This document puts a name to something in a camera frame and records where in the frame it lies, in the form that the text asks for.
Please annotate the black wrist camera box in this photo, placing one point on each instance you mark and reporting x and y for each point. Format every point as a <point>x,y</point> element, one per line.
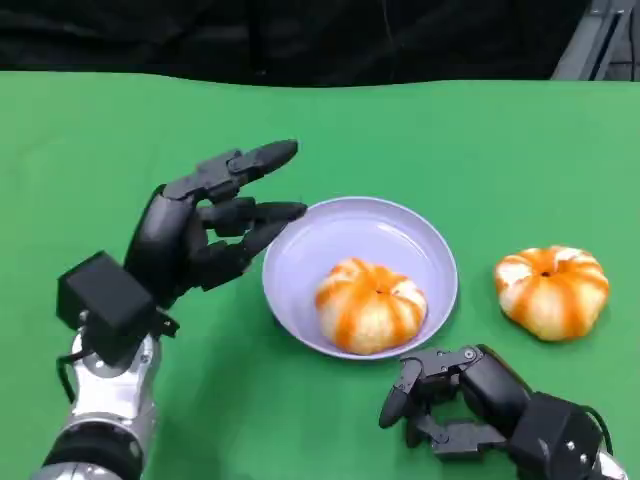
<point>107,305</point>
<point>555,435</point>

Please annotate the grey metal frame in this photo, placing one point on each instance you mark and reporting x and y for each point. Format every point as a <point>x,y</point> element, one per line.
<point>595,45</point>

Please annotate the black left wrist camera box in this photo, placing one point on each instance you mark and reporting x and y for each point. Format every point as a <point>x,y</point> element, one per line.
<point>107,305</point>

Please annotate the orange white toy bread roll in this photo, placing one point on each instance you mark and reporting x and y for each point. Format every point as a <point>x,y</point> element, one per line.
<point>550,295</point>
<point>370,310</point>

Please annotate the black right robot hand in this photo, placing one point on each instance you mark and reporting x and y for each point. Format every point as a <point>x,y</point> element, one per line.
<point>487,385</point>

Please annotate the black backdrop curtain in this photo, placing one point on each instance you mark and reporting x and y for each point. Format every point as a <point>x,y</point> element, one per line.
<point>250,40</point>

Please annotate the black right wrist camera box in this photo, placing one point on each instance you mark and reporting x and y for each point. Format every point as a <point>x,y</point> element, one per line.
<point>555,435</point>

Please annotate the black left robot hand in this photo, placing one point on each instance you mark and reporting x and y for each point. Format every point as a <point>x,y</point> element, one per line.
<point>165,240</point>

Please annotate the green table cloth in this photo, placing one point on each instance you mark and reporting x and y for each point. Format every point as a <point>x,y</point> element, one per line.
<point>450,150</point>

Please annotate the lilac plate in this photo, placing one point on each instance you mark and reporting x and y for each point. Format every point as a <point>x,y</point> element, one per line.
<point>360,230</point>

